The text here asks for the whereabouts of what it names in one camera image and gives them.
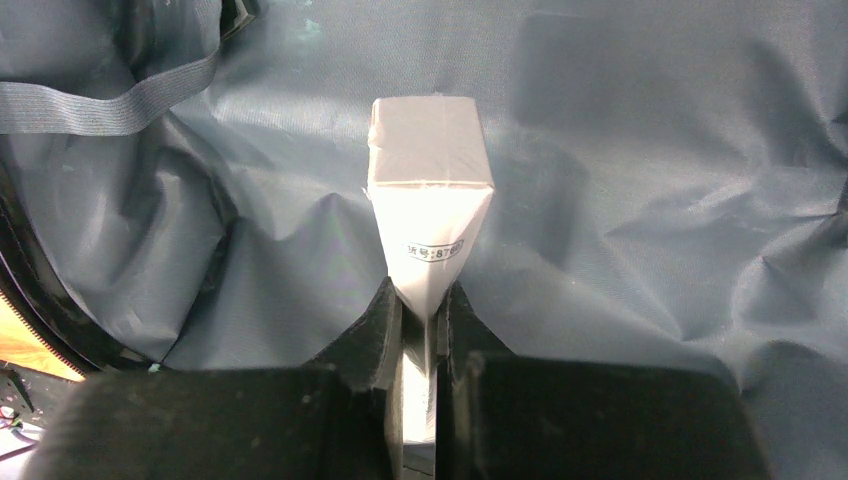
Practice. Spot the white toothpaste tube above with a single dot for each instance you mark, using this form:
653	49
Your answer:
430	184

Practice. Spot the yellow Pikachu suitcase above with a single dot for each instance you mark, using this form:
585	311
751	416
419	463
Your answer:
670	184

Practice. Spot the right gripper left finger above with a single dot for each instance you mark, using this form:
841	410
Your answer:
336	416

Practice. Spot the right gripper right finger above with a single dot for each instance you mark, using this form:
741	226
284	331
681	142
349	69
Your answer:
501	415

